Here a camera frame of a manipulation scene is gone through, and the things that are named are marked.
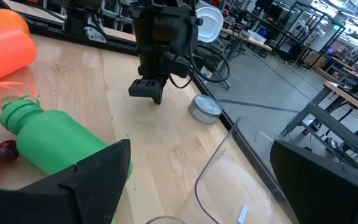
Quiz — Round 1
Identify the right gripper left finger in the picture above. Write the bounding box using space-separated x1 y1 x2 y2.
0 139 132 224

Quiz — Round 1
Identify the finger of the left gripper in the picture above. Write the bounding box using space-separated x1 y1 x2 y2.
128 77 167 105

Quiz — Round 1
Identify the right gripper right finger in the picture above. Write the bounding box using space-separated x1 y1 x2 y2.
270 139 358 224

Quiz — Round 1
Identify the green plastic bottle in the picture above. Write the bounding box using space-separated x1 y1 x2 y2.
0 95 134 181

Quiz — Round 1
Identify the grey label tin can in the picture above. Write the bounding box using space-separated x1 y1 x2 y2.
187 94 223 125

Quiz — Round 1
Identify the orange plastic bottle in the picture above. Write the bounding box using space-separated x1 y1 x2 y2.
0 29 39 98

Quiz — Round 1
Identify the orange fruit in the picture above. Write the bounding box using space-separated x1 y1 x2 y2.
0 8 30 35

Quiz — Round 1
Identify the white trash bin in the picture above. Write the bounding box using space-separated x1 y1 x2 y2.
196 6 225 44

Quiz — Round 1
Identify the wooden top workbench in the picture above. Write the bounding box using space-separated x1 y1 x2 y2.
280 80 358 175

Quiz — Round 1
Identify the silver metal bracket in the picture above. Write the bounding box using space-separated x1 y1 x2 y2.
84 26 108 44

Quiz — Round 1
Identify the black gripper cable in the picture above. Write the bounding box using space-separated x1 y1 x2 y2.
168 18 231 90

